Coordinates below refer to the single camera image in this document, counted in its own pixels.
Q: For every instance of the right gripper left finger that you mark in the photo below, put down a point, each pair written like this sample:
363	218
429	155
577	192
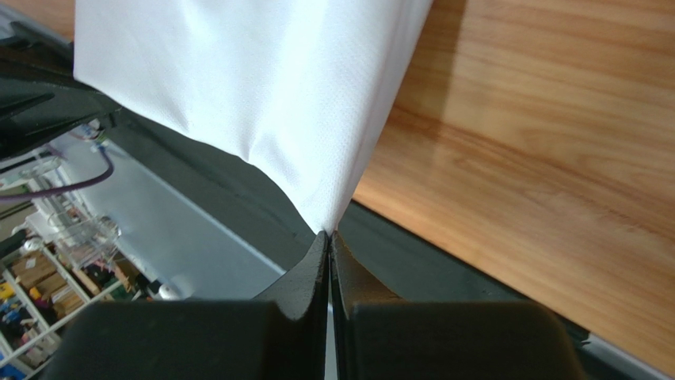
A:
278	334

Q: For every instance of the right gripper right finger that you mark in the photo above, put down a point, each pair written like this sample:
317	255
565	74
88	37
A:
380	335

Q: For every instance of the white t-shirt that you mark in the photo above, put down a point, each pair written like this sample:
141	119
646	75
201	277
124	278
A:
299	89

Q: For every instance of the background storage shelf clutter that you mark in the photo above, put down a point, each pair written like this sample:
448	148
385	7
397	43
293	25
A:
57	257

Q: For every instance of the aluminium frame rail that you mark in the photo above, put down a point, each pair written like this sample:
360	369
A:
618	310

